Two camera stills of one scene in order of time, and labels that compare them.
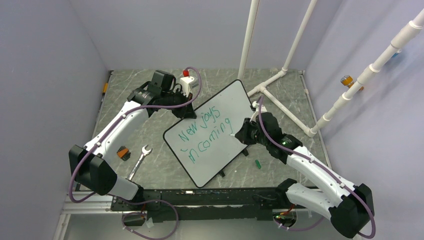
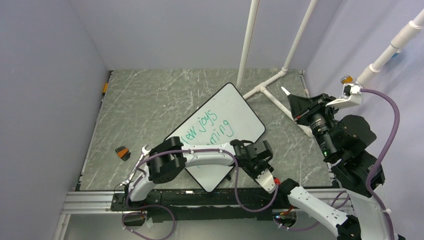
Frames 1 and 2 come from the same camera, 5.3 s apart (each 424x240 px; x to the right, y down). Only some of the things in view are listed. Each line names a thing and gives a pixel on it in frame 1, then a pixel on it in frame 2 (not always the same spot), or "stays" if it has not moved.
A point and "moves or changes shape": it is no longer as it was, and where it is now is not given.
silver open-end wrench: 139,161 stays
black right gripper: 243,134 -> 299,104
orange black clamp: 123,153 stays
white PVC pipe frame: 415,24 stays
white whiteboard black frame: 204,143 moves or changes shape
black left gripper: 187,112 -> 264,166
